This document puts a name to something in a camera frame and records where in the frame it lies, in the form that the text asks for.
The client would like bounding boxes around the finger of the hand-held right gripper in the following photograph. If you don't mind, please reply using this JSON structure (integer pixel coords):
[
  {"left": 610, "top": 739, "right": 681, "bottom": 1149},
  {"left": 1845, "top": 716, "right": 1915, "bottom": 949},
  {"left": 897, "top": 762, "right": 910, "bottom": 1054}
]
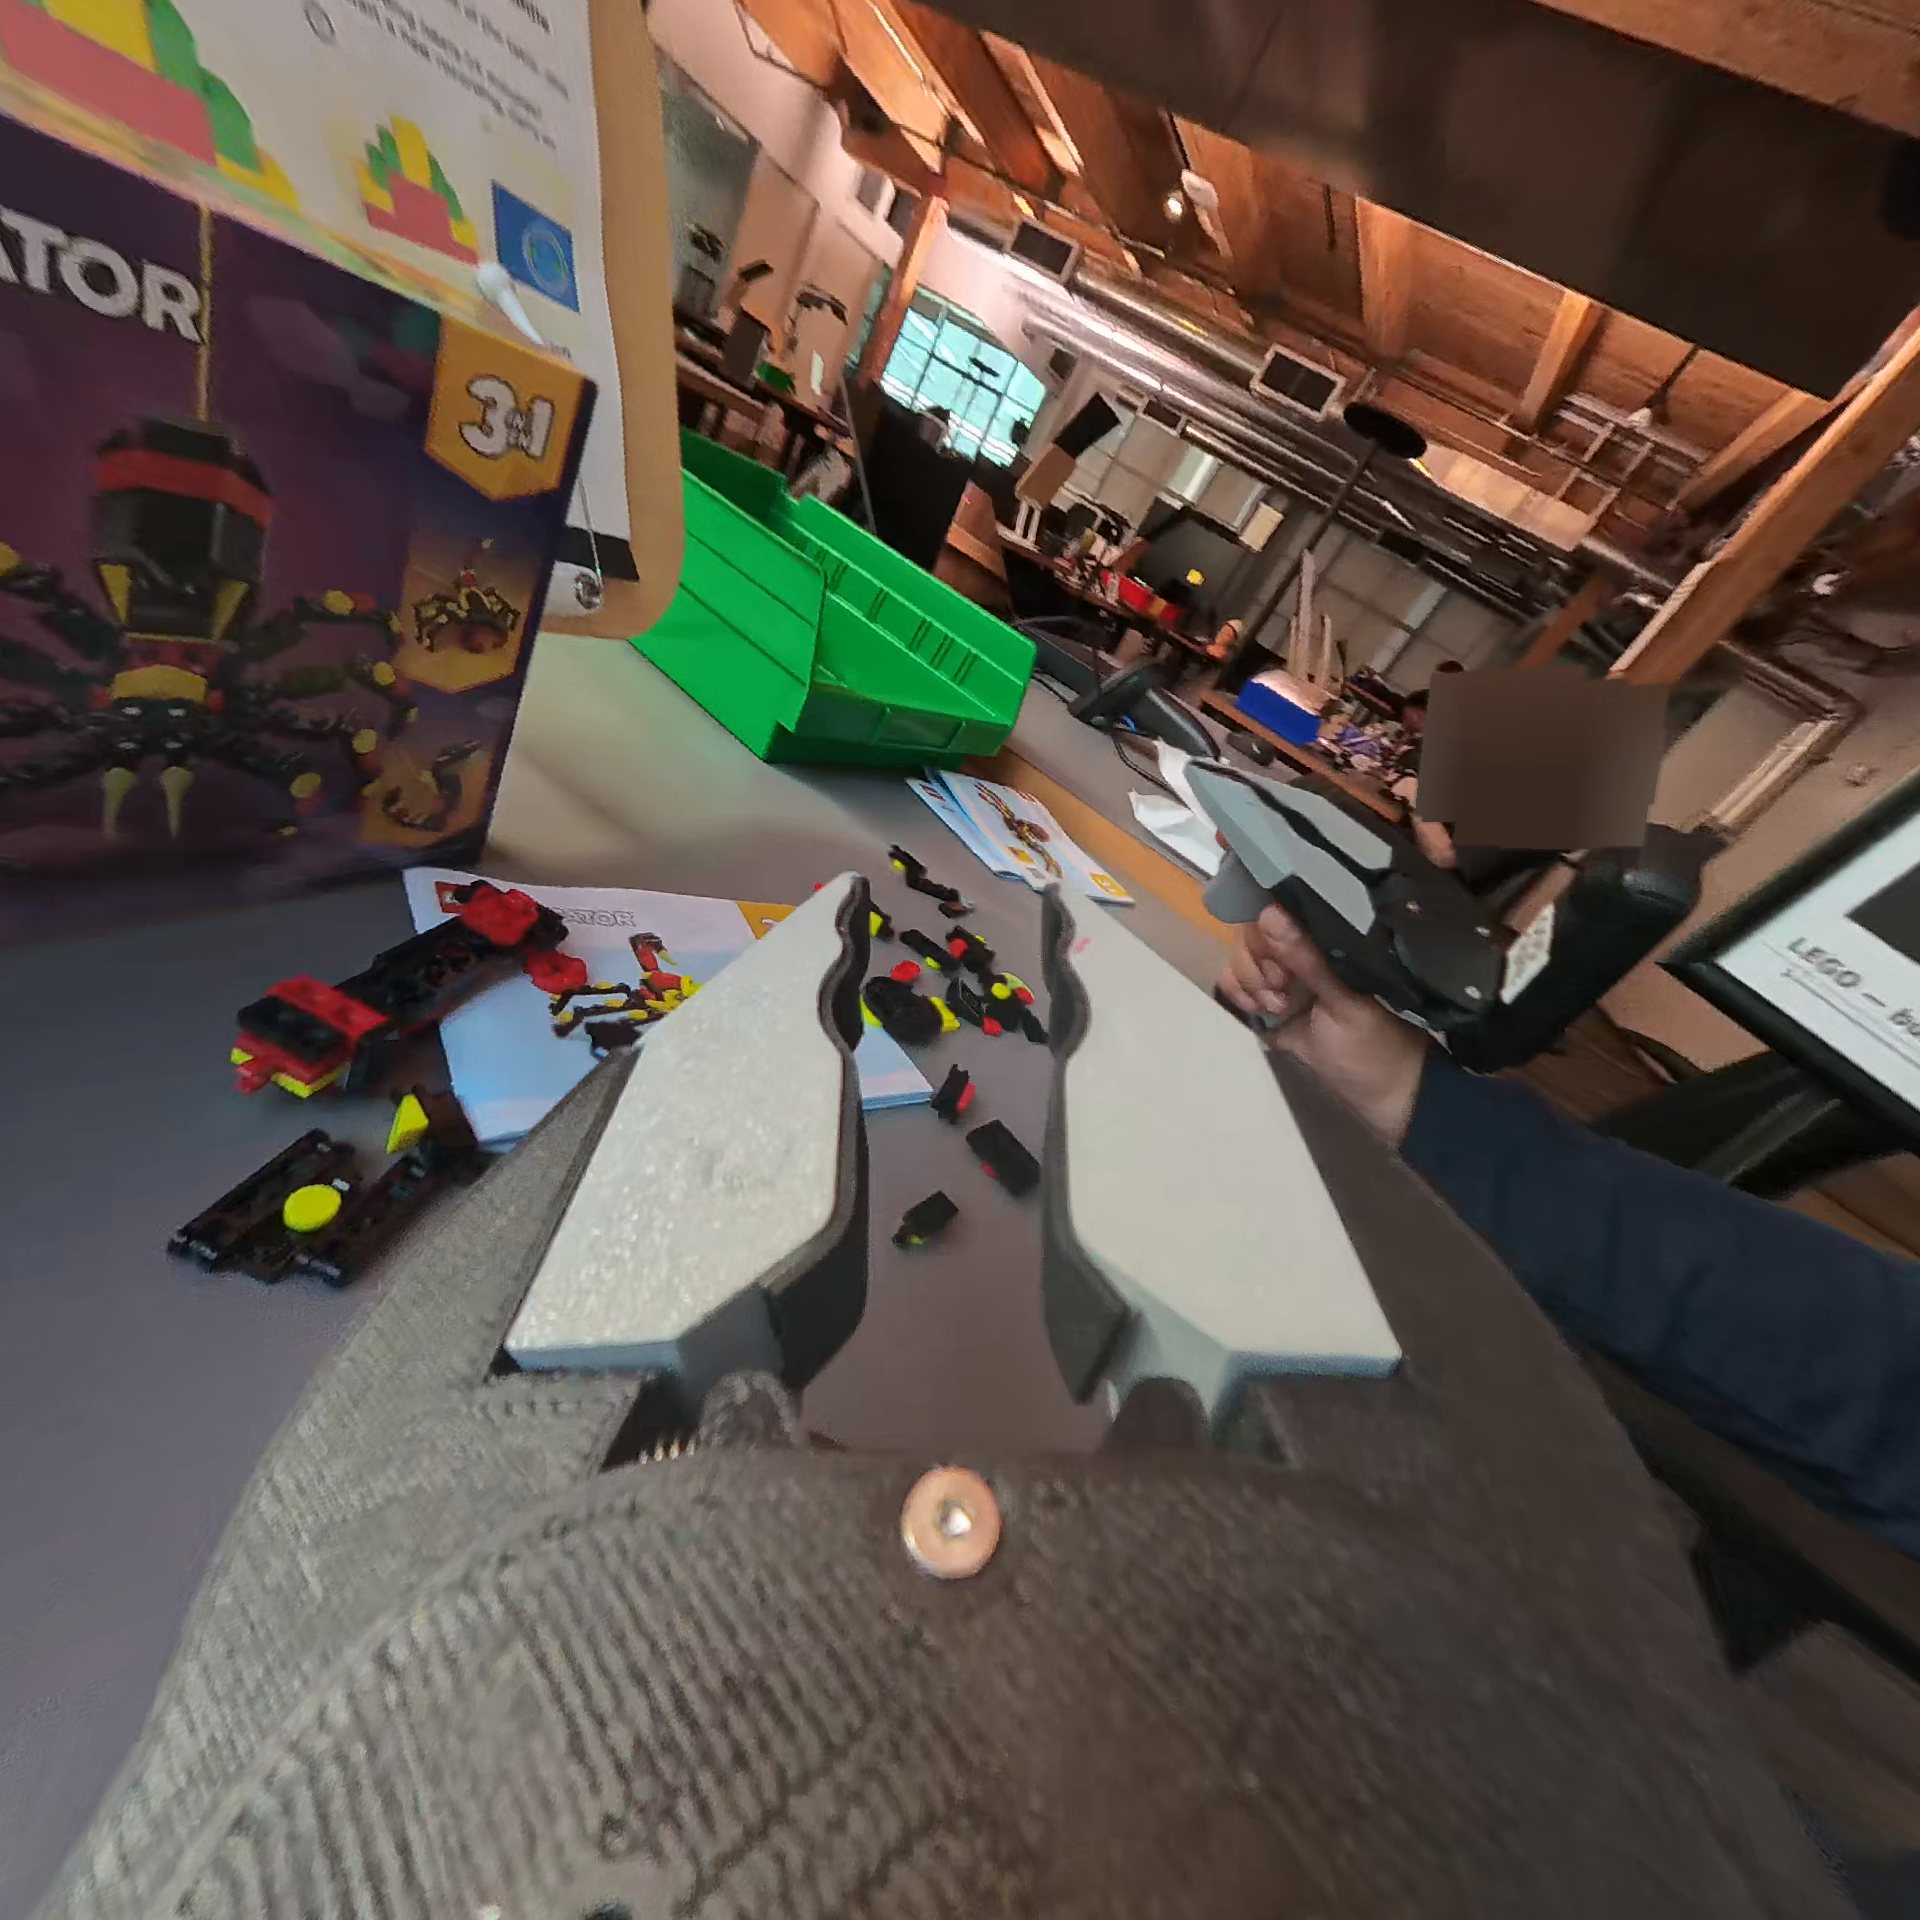
[
  {"left": 1179, "top": 756, "right": 1404, "bottom": 902},
  {"left": 1199, "top": 805, "right": 1327, "bottom": 926}
]

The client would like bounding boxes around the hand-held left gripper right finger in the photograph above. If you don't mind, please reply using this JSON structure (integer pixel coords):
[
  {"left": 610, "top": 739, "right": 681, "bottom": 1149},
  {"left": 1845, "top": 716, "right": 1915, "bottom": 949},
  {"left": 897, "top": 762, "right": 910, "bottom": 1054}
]
[{"left": 1036, "top": 886, "right": 1405, "bottom": 1426}]

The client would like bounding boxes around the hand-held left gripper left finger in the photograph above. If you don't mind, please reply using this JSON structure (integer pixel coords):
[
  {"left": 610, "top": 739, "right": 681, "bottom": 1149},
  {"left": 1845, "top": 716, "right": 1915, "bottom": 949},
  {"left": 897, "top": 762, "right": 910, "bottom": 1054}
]
[{"left": 503, "top": 877, "right": 875, "bottom": 1388}]

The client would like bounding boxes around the red yellow black lego model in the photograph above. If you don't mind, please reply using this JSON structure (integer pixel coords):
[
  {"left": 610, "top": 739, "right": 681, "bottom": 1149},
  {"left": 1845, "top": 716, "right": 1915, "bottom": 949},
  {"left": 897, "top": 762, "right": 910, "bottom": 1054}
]
[{"left": 231, "top": 886, "right": 591, "bottom": 1106}]

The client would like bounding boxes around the pile of lego pieces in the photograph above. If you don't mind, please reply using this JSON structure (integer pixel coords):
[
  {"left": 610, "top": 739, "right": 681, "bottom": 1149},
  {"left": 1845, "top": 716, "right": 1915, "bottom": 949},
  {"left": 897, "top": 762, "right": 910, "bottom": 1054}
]
[{"left": 171, "top": 842, "right": 1051, "bottom": 1291}]

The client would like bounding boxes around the person's right forearm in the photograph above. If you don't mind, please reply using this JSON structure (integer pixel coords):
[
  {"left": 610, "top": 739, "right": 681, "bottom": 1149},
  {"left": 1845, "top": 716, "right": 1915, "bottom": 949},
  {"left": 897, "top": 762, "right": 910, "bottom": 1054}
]
[{"left": 1397, "top": 1057, "right": 1920, "bottom": 1561}]

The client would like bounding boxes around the purple lego set box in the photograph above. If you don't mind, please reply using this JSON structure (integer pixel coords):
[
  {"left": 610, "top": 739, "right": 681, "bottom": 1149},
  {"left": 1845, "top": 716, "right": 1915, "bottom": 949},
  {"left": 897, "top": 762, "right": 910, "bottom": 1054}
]
[{"left": 0, "top": 106, "right": 596, "bottom": 956}]

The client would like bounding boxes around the person's right hand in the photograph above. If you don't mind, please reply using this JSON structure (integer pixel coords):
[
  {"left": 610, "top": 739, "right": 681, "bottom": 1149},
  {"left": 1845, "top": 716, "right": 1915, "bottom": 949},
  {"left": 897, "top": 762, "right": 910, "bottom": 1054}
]
[{"left": 1217, "top": 900, "right": 1435, "bottom": 1143}]

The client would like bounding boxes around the crumpled white paper bag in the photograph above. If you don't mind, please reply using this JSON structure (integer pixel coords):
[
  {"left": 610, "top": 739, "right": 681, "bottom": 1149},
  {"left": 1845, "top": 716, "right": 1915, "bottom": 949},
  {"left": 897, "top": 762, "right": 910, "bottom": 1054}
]
[{"left": 1126, "top": 735, "right": 1231, "bottom": 877}]

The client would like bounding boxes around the open spider instruction booklet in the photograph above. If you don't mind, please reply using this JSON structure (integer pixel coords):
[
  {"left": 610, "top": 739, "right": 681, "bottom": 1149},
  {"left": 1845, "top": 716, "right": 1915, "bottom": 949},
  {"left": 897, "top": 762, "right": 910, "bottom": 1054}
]
[{"left": 407, "top": 871, "right": 937, "bottom": 1156}]

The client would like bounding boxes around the black barcode scanner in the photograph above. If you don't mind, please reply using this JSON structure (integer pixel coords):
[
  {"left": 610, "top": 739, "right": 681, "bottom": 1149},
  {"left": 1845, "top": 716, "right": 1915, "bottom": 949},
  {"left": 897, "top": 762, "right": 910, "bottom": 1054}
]
[{"left": 1065, "top": 646, "right": 1202, "bottom": 735}]

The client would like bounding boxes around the closed instruction booklet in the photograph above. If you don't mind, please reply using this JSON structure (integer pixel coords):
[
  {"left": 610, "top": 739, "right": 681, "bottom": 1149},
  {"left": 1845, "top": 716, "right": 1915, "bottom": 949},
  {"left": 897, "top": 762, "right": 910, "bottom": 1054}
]
[{"left": 910, "top": 772, "right": 1137, "bottom": 908}]

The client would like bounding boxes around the framed marker sign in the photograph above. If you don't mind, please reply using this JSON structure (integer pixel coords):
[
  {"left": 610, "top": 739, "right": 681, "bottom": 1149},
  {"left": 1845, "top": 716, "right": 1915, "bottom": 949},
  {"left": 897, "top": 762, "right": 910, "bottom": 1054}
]
[{"left": 1666, "top": 775, "right": 1920, "bottom": 1147}]

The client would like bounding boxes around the black round-top pole stand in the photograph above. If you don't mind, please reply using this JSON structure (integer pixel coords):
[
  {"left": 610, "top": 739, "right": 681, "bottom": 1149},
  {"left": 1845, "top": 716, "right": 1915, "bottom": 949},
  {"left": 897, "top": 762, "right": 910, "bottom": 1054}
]
[{"left": 1231, "top": 406, "right": 1426, "bottom": 723}]

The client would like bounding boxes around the green plastic bin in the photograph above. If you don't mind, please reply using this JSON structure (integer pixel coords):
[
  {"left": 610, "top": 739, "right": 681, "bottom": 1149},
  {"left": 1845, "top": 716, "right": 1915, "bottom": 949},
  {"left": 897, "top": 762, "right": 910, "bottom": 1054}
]
[{"left": 630, "top": 430, "right": 1039, "bottom": 770}]

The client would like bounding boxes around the printed instruction sheet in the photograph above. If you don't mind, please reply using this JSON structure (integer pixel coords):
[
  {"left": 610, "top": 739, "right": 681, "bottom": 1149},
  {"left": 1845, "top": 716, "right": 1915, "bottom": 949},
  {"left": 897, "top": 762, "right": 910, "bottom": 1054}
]
[{"left": 0, "top": 0, "right": 633, "bottom": 587}]

